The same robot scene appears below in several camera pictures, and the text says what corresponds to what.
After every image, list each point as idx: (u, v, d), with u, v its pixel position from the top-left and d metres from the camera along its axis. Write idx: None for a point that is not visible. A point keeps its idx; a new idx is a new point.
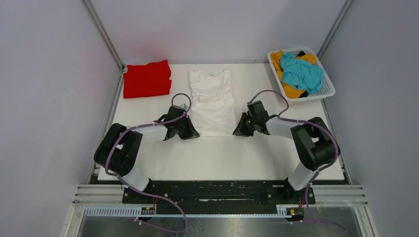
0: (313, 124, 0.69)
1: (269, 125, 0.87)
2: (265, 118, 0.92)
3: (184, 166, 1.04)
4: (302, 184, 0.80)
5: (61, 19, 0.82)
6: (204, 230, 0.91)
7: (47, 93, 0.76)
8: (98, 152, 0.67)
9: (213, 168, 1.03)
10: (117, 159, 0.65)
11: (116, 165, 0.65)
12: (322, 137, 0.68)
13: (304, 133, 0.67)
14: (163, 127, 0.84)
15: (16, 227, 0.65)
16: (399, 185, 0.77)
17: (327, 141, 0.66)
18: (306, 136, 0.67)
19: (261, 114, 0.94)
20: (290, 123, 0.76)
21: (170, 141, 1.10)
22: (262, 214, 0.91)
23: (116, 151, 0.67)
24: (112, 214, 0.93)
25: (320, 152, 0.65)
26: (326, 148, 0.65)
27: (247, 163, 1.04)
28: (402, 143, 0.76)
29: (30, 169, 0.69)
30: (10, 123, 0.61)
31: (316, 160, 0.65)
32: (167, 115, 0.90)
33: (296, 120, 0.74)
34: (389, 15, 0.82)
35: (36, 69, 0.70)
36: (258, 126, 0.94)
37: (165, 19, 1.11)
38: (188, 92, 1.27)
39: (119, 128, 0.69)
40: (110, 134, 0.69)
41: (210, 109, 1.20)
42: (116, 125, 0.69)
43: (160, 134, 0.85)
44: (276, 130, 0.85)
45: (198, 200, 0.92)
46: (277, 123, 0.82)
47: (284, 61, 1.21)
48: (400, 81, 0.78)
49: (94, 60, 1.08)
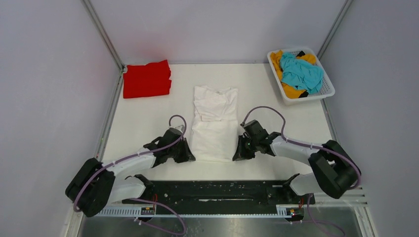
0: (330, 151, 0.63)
1: (274, 147, 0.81)
2: (266, 138, 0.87)
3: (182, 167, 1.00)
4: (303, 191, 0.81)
5: (61, 19, 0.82)
6: (204, 230, 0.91)
7: (47, 92, 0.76)
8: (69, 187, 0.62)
9: (213, 170, 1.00)
10: (86, 199, 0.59)
11: (84, 204, 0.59)
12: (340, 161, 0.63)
13: (323, 162, 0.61)
14: (151, 155, 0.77)
15: (15, 227, 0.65)
16: (399, 185, 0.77)
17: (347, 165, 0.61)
18: (325, 164, 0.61)
19: (261, 134, 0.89)
20: (304, 148, 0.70)
21: None
22: (262, 214, 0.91)
23: (87, 190, 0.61)
24: (112, 214, 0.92)
25: (344, 179, 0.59)
26: (347, 173, 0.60)
27: (247, 166, 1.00)
28: (402, 143, 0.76)
29: (30, 168, 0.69)
30: (11, 122, 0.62)
31: (341, 188, 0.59)
32: (161, 138, 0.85)
33: (310, 144, 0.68)
34: (389, 14, 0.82)
35: (36, 68, 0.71)
36: (261, 147, 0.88)
37: (165, 19, 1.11)
38: (190, 108, 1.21)
39: (94, 164, 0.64)
40: (83, 170, 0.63)
41: (212, 131, 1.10)
42: (91, 161, 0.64)
43: (146, 162, 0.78)
44: (283, 152, 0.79)
45: (198, 200, 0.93)
46: (285, 145, 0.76)
47: (284, 61, 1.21)
48: (399, 81, 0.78)
49: (94, 60, 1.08)
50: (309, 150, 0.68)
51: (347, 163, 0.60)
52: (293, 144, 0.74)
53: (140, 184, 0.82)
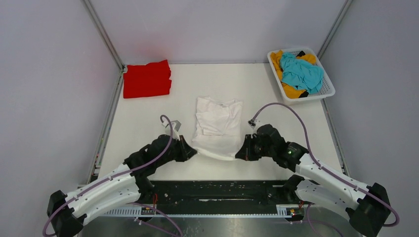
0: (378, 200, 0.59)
1: (301, 169, 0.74)
2: (288, 152, 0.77)
3: (185, 165, 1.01)
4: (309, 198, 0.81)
5: (62, 19, 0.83)
6: (204, 230, 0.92)
7: (48, 92, 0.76)
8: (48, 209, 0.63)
9: (214, 171, 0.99)
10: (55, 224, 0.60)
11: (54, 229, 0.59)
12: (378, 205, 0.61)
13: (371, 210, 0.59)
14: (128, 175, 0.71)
15: (16, 228, 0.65)
16: (399, 185, 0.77)
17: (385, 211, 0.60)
18: (371, 213, 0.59)
19: (281, 143, 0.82)
20: (346, 186, 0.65)
21: None
22: (263, 214, 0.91)
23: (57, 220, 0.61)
24: (112, 214, 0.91)
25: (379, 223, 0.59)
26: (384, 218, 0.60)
27: (246, 167, 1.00)
28: (401, 143, 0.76)
29: (30, 168, 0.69)
30: (12, 122, 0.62)
31: (377, 232, 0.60)
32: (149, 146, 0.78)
33: (355, 186, 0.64)
34: (389, 14, 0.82)
35: (37, 68, 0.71)
36: (282, 162, 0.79)
37: (165, 19, 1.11)
38: (193, 122, 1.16)
39: (57, 198, 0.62)
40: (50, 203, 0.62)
41: (214, 145, 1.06)
42: (55, 194, 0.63)
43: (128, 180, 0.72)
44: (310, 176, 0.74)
45: (198, 200, 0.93)
46: (322, 175, 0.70)
47: (284, 61, 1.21)
48: (399, 81, 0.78)
49: (94, 60, 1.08)
50: (354, 192, 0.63)
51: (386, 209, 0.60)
52: (330, 177, 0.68)
53: (132, 193, 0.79)
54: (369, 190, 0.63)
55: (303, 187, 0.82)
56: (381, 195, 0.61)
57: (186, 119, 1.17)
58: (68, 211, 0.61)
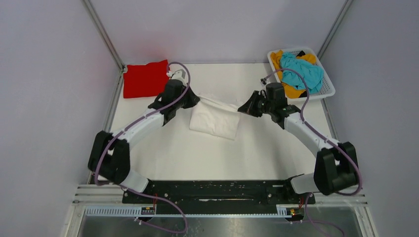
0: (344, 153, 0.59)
1: (287, 122, 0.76)
2: (283, 108, 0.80)
3: (187, 155, 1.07)
4: (303, 189, 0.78)
5: (61, 19, 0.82)
6: (205, 230, 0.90)
7: (47, 93, 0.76)
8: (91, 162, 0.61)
9: (215, 169, 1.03)
10: (109, 169, 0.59)
11: (109, 172, 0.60)
12: (346, 165, 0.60)
13: (332, 160, 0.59)
14: (158, 114, 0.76)
15: (15, 228, 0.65)
16: (399, 185, 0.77)
17: (350, 172, 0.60)
18: (331, 164, 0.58)
19: (281, 100, 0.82)
20: (317, 138, 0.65)
21: (173, 137, 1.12)
22: (262, 214, 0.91)
23: (107, 161, 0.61)
24: (112, 214, 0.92)
25: (338, 180, 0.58)
26: (345, 177, 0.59)
27: (248, 161, 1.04)
28: (402, 142, 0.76)
29: (30, 169, 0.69)
30: (11, 122, 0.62)
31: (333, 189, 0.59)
32: (163, 94, 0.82)
33: (325, 138, 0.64)
34: (389, 14, 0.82)
35: (36, 69, 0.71)
36: (274, 116, 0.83)
37: (165, 19, 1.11)
38: (197, 94, 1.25)
39: (105, 136, 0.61)
40: (96, 144, 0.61)
41: (217, 138, 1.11)
42: (102, 133, 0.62)
43: (158, 121, 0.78)
44: (295, 130, 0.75)
45: (198, 200, 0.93)
46: (300, 126, 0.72)
47: (284, 62, 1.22)
48: (399, 81, 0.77)
49: (94, 60, 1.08)
50: (323, 143, 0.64)
51: (353, 170, 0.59)
52: (309, 130, 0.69)
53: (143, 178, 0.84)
54: (339, 145, 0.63)
55: (295, 178, 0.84)
56: (349, 151, 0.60)
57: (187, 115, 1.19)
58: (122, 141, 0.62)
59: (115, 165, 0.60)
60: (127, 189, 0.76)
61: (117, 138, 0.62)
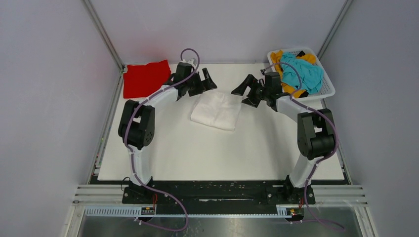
0: (320, 114, 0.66)
1: (279, 102, 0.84)
2: (276, 94, 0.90)
3: (186, 149, 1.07)
4: (301, 180, 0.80)
5: (61, 19, 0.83)
6: (204, 230, 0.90)
7: (47, 94, 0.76)
8: (120, 129, 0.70)
9: (215, 165, 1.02)
10: (138, 132, 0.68)
11: (137, 137, 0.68)
12: (325, 129, 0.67)
13: (309, 121, 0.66)
14: (173, 90, 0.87)
15: (15, 228, 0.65)
16: (399, 185, 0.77)
17: (329, 135, 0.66)
18: (309, 124, 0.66)
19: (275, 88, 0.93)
20: (300, 107, 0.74)
21: (175, 128, 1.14)
22: (262, 214, 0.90)
23: (135, 126, 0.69)
24: (112, 214, 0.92)
25: (318, 141, 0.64)
26: (324, 139, 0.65)
27: (248, 155, 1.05)
28: (402, 142, 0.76)
29: (30, 169, 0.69)
30: (11, 123, 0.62)
31: (314, 150, 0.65)
32: (176, 74, 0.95)
33: (307, 106, 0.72)
34: (390, 14, 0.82)
35: (36, 69, 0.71)
36: (269, 100, 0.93)
37: (165, 20, 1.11)
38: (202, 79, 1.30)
39: (133, 103, 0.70)
40: (125, 110, 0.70)
41: (217, 131, 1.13)
42: (130, 101, 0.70)
43: (173, 96, 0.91)
44: (284, 109, 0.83)
45: (198, 200, 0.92)
46: (287, 103, 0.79)
47: (284, 62, 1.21)
48: (398, 82, 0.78)
49: (94, 60, 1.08)
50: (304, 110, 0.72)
51: (332, 134, 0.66)
52: (294, 104, 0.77)
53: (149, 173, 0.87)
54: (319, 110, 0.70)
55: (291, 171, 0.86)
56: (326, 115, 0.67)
57: (188, 109, 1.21)
58: (148, 109, 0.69)
59: (143, 128, 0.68)
60: (135, 174, 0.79)
61: (144, 105, 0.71)
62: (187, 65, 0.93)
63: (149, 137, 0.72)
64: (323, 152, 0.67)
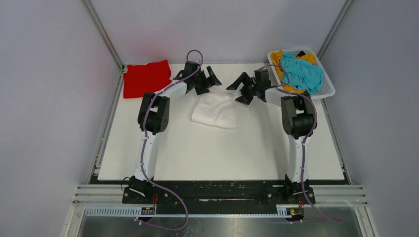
0: (302, 98, 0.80)
1: (267, 94, 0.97)
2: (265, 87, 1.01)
3: (187, 149, 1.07)
4: (297, 172, 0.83)
5: (61, 19, 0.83)
6: (205, 230, 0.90)
7: (46, 95, 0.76)
8: (140, 116, 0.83)
9: (215, 165, 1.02)
10: (155, 119, 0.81)
11: (155, 123, 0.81)
12: (306, 110, 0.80)
13: (290, 103, 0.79)
14: (184, 84, 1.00)
15: (15, 228, 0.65)
16: (399, 185, 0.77)
17: (309, 115, 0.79)
18: (291, 106, 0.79)
19: (265, 82, 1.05)
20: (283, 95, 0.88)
21: (174, 128, 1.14)
22: (263, 214, 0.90)
23: (152, 114, 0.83)
24: (112, 214, 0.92)
25: (299, 121, 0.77)
26: (305, 119, 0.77)
27: (248, 154, 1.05)
28: (402, 142, 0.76)
29: (29, 170, 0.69)
30: (10, 123, 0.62)
31: (296, 128, 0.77)
32: (184, 70, 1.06)
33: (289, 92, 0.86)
34: (390, 14, 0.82)
35: (36, 69, 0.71)
36: (258, 94, 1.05)
37: (165, 20, 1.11)
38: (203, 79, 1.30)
39: (149, 95, 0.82)
40: (144, 101, 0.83)
41: (218, 130, 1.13)
42: (147, 93, 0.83)
43: (182, 90, 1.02)
44: (272, 99, 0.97)
45: (198, 200, 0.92)
46: (274, 92, 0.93)
47: (283, 62, 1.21)
48: (399, 81, 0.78)
49: (95, 60, 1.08)
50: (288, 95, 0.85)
51: (311, 114, 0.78)
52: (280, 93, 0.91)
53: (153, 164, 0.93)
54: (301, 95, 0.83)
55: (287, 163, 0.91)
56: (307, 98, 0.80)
57: (189, 109, 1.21)
58: (163, 100, 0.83)
59: (159, 115, 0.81)
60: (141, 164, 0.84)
61: (159, 97, 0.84)
62: (194, 63, 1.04)
63: (165, 123, 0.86)
64: (305, 131, 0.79)
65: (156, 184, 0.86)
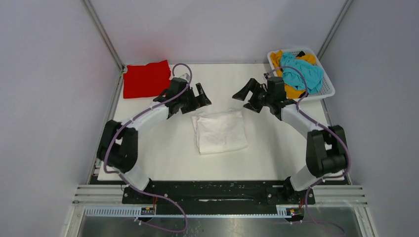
0: (332, 134, 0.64)
1: (284, 112, 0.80)
2: (281, 101, 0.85)
3: (191, 175, 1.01)
4: (303, 186, 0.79)
5: (61, 19, 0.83)
6: (204, 230, 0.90)
7: (47, 93, 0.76)
8: (99, 150, 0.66)
9: (219, 169, 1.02)
10: (117, 157, 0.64)
11: (116, 162, 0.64)
12: (336, 147, 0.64)
13: (320, 140, 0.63)
14: (164, 107, 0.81)
15: (16, 228, 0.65)
16: (399, 185, 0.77)
17: (340, 153, 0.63)
18: (320, 143, 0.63)
19: (279, 95, 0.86)
20: (309, 123, 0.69)
21: (175, 149, 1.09)
22: (262, 214, 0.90)
23: (115, 150, 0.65)
24: (112, 214, 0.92)
25: (330, 162, 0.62)
26: (337, 159, 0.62)
27: (252, 168, 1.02)
28: (402, 142, 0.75)
29: (30, 168, 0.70)
30: (11, 122, 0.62)
31: (325, 170, 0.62)
32: (168, 90, 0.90)
33: (316, 121, 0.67)
34: (390, 14, 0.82)
35: (36, 68, 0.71)
36: (272, 108, 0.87)
37: (165, 20, 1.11)
38: (202, 79, 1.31)
39: (114, 124, 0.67)
40: (105, 132, 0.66)
41: (230, 155, 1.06)
42: (111, 122, 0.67)
43: (163, 114, 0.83)
44: (289, 119, 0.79)
45: (198, 200, 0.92)
46: (294, 114, 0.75)
47: (283, 62, 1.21)
48: (398, 82, 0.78)
49: (94, 60, 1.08)
50: (314, 125, 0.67)
51: (343, 153, 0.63)
52: (302, 117, 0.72)
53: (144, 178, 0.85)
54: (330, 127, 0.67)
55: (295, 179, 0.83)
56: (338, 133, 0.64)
57: (190, 133, 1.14)
58: (130, 132, 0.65)
59: (122, 153, 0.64)
60: (129, 184, 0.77)
61: (125, 127, 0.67)
62: (181, 81, 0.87)
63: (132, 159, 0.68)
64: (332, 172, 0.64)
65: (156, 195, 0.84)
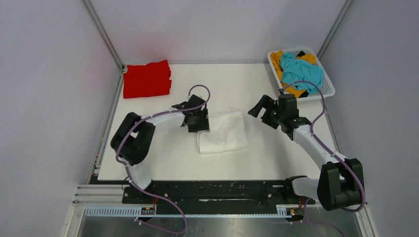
0: (348, 168, 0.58)
1: (296, 133, 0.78)
2: (293, 119, 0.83)
3: (192, 175, 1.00)
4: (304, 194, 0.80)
5: (61, 19, 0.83)
6: (205, 230, 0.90)
7: (47, 93, 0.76)
8: (114, 139, 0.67)
9: (220, 169, 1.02)
10: (131, 148, 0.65)
11: (129, 152, 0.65)
12: (351, 181, 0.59)
13: (336, 176, 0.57)
14: (181, 114, 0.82)
15: (15, 228, 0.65)
16: (399, 185, 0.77)
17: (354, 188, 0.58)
18: (336, 178, 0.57)
19: (291, 111, 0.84)
20: (324, 152, 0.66)
21: (175, 148, 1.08)
22: (262, 214, 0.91)
23: (129, 141, 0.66)
24: (112, 214, 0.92)
25: (342, 197, 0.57)
26: (349, 194, 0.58)
27: (253, 168, 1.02)
28: (403, 142, 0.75)
29: (30, 168, 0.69)
30: (11, 122, 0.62)
31: (337, 205, 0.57)
32: (187, 102, 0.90)
33: (332, 152, 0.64)
34: (390, 14, 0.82)
35: (36, 68, 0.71)
36: (284, 126, 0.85)
37: (165, 20, 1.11)
38: (202, 79, 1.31)
39: (135, 116, 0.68)
40: (125, 122, 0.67)
41: (230, 155, 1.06)
42: (132, 114, 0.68)
43: (178, 121, 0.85)
44: (302, 142, 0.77)
45: (198, 200, 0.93)
46: (308, 138, 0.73)
47: (283, 62, 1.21)
48: (398, 82, 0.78)
49: (94, 60, 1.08)
50: (329, 157, 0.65)
51: (357, 188, 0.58)
52: (318, 144, 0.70)
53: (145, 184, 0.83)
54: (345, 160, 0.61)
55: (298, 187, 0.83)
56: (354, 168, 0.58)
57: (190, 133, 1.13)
58: (147, 125, 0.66)
59: (137, 144, 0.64)
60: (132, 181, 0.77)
61: (144, 121, 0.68)
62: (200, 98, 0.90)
63: (144, 153, 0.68)
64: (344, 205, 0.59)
65: (156, 196, 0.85)
